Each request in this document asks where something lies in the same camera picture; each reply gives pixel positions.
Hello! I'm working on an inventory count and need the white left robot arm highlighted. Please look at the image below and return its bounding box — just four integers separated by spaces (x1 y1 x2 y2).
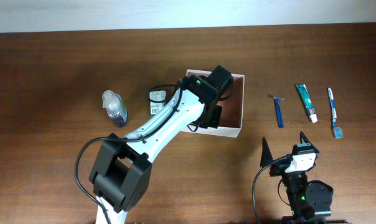
89 66 234 223

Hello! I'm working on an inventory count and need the clear hand sanitizer bottle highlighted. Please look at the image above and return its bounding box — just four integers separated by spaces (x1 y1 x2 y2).
102 90 128 128

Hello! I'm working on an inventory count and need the blue disposable razor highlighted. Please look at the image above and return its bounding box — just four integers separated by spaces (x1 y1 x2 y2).
273 96 284 129

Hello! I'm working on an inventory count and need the blue white toothbrush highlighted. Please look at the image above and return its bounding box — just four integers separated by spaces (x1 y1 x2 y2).
327 88 343 139

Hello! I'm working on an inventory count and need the green white soap box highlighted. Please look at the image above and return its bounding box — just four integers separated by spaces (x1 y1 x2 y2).
149 90 167 116

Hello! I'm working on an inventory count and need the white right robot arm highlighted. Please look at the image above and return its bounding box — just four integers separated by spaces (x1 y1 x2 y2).
260 132 334 224

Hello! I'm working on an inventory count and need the white cardboard box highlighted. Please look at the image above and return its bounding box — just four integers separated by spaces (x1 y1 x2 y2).
181 70 245 138

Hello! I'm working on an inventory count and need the green toothpaste tube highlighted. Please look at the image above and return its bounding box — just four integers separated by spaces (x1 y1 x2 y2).
296 84 317 123

